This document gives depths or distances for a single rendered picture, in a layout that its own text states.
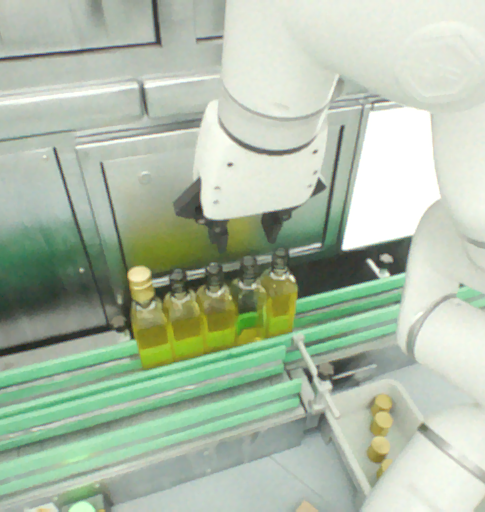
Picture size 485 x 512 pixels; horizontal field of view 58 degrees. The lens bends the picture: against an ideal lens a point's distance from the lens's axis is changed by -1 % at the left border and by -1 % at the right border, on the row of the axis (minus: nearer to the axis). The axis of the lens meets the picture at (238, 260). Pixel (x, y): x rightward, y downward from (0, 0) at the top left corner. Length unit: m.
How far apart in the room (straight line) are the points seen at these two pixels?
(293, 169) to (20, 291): 0.66
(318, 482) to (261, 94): 0.78
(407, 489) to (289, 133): 0.38
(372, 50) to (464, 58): 0.04
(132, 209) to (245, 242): 0.23
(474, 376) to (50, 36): 0.64
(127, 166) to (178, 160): 0.08
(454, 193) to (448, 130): 0.05
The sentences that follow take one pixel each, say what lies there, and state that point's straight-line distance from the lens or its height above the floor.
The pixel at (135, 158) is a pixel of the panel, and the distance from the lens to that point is 0.71.
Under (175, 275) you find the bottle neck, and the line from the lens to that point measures 0.70.
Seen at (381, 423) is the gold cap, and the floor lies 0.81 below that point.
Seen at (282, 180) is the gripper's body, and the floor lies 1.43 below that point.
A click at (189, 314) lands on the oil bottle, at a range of 0.72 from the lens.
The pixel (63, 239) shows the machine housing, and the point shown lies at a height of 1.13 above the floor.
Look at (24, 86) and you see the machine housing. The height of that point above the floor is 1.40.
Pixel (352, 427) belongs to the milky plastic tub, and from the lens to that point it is 0.98.
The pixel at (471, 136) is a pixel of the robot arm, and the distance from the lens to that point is 0.36.
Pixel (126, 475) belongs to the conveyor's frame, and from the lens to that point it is 0.84.
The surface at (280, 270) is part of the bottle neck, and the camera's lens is 0.74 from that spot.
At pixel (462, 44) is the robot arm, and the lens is 0.23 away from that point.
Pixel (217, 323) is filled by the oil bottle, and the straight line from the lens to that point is 0.75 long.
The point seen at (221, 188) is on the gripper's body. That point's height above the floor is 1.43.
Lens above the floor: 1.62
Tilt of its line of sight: 42 degrees down
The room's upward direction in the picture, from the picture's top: straight up
